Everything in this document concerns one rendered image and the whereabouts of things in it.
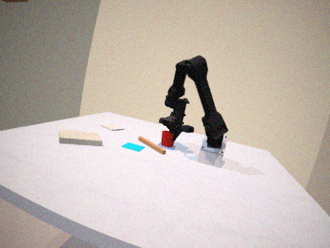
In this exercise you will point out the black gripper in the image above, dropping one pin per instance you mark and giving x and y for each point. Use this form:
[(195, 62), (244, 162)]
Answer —
[(177, 130)]

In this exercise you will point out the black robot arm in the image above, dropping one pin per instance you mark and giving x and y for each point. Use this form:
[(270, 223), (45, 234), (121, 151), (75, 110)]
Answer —
[(196, 69)]

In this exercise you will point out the red cup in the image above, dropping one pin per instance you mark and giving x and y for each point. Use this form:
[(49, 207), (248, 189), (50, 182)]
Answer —
[(167, 139)]

